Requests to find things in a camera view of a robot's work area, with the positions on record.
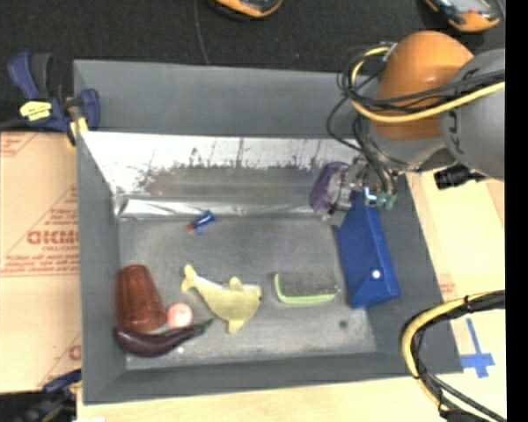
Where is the black cylinder on white bracket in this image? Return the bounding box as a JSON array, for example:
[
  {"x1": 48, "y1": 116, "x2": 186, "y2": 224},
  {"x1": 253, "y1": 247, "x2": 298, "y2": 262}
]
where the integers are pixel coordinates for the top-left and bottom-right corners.
[{"x1": 434, "y1": 164, "x2": 486, "y2": 190}]

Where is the yellow toy dolphin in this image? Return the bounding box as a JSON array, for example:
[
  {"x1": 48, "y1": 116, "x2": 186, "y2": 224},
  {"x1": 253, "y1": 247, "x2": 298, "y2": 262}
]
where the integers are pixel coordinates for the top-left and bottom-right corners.
[{"x1": 180, "y1": 263, "x2": 264, "y2": 335}]

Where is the blue box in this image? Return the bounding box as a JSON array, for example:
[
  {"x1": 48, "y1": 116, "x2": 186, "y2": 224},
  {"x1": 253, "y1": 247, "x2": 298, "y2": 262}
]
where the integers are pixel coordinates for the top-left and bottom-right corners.
[{"x1": 333, "y1": 191, "x2": 402, "y2": 310}]

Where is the brown cardboard board red print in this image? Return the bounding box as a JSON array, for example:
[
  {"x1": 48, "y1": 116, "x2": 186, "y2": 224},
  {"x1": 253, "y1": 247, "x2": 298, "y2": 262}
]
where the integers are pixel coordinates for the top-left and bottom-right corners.
[{"x1": 0, "y1": 129, "x2": 506, "y2": 396}]

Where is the purple toy eggplant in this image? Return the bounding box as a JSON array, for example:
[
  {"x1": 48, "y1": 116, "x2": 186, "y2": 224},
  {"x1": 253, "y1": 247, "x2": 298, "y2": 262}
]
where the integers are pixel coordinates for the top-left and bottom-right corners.
[{"x1": 113, "y1": 317, "x2": 216, "y2": 359}]

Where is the red-brown plastic cup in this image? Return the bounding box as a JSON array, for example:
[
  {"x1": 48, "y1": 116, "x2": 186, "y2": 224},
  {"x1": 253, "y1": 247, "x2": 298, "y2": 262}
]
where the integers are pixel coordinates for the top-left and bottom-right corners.
[{"x1": 115, "y1": 265, "x2": 168, "y2": 334}]

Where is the purple rounded object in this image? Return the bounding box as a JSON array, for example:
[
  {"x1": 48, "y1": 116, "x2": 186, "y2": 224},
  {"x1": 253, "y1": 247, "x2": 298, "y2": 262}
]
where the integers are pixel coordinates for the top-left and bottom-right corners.
[{"x1": 309, "y1": 161, "x2": 349, "y2": 220}]

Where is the pink ball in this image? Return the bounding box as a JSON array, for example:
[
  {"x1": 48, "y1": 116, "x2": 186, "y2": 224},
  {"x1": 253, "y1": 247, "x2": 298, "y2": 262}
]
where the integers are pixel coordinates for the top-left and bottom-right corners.
[{"x1": 165, "y1": 302, "x2": 194, "y2": 329}]

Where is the grey metal bin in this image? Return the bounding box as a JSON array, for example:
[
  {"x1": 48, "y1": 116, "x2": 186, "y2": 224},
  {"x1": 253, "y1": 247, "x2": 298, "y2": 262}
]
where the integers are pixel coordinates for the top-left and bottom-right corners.
[{"x1": 72, "y1": 58, "x2": 464, "y2": 404}]

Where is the small blue and red clip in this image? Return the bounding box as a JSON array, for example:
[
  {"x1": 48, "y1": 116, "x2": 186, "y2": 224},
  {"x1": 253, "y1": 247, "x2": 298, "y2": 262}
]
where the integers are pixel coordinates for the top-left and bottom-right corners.
[{"x1": 186, "y1": 209, "x2": 216, "y2": 236}]

